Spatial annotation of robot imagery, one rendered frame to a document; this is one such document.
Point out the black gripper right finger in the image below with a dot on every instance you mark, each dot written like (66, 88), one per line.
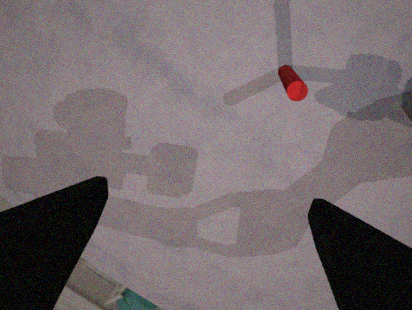
(366, 269)

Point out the red peg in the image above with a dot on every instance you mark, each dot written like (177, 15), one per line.
(296, 89)

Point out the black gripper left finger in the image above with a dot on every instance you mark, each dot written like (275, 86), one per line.
(42, 240)

